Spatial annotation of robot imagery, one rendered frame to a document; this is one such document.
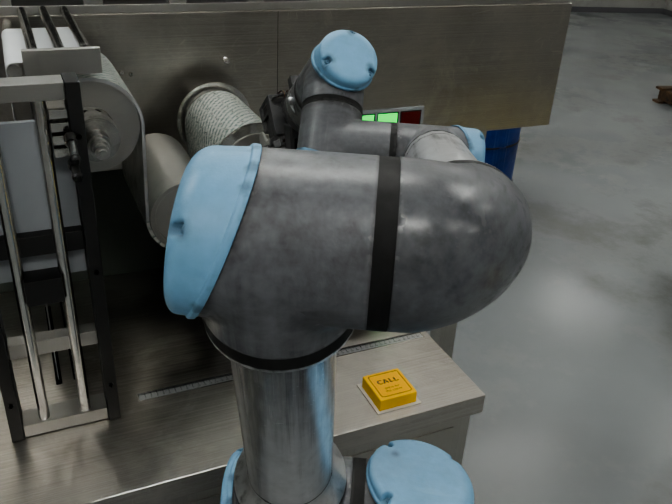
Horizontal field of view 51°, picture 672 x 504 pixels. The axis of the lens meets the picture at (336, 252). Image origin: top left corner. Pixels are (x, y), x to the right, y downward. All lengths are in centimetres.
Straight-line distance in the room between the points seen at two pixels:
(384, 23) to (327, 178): 117
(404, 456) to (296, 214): 44
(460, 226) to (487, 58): 134
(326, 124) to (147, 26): 66
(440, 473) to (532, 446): 180
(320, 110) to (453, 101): 92
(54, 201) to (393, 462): 56
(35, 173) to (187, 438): 46
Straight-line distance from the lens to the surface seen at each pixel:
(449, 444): 135
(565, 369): 298
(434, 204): 42
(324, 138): 82
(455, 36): 169
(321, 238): 41
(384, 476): 77
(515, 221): 47
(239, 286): 43
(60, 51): 105
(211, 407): 120
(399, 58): 162
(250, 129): 116
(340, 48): 85
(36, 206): 104
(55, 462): 116
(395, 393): 120
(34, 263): 108
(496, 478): 243
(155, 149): 131
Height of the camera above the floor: 168
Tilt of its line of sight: 28 degrees down
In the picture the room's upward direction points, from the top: 3 degrees clockwise
